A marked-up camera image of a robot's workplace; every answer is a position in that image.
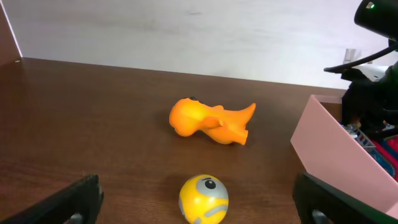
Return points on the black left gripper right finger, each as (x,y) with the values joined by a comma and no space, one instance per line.
(319,202)

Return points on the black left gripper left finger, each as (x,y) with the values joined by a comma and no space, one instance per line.
(80,202)

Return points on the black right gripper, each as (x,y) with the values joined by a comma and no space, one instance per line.
(372,104)

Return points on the red toy truck grey front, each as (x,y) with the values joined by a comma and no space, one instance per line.
(371,149)

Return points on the pink cardboard box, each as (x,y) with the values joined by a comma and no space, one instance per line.
(328,152)

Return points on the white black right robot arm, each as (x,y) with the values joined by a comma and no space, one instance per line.
(380,17)

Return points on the yellow minion ball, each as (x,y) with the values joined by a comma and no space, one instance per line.
(203,199)

